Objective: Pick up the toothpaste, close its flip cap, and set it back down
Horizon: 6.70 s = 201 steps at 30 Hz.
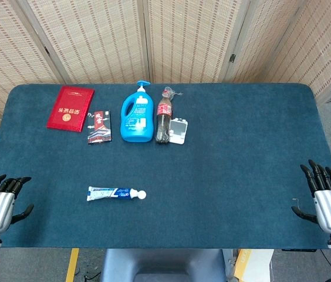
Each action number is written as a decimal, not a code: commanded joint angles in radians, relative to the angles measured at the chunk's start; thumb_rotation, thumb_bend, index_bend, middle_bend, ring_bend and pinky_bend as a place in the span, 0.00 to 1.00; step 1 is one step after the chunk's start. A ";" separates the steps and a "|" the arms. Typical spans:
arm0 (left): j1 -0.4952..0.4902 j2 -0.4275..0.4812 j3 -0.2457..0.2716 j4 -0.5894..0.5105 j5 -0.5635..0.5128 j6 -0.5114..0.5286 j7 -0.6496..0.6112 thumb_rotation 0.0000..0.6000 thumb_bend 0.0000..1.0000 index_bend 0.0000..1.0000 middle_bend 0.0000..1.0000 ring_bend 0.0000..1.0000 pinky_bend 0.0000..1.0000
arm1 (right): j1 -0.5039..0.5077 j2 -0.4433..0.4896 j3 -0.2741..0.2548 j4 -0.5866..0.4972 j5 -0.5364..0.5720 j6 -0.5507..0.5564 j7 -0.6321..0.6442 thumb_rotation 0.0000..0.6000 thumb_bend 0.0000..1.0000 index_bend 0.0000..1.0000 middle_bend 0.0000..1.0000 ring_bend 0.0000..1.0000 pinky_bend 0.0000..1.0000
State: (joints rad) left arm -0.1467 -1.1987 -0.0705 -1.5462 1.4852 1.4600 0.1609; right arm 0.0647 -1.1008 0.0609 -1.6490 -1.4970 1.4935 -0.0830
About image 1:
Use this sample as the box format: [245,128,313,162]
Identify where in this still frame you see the blue white toothpaste tube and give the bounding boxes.
[86,186,147,202]

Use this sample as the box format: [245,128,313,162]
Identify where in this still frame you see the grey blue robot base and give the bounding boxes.
[100,248,228,282]

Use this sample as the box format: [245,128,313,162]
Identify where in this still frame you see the dark blue carpeted table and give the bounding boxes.
[0,83,331,250]

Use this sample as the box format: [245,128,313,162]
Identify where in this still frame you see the yellow cardboard box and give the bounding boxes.
[233,249,275,282]

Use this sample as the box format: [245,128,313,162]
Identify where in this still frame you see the red certificate book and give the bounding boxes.
[46,85,96,133]

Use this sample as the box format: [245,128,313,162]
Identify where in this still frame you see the dark printed palace booklet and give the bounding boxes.
[86,110,113,145]

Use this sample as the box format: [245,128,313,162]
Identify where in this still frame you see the blue pump detergent bottle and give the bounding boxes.
[120,80,154,143]

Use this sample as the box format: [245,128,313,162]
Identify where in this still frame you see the small white box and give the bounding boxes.
[168,117,189,145]

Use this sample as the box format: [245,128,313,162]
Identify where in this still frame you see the cola bottle with red label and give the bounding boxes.
[154,86,183,145]

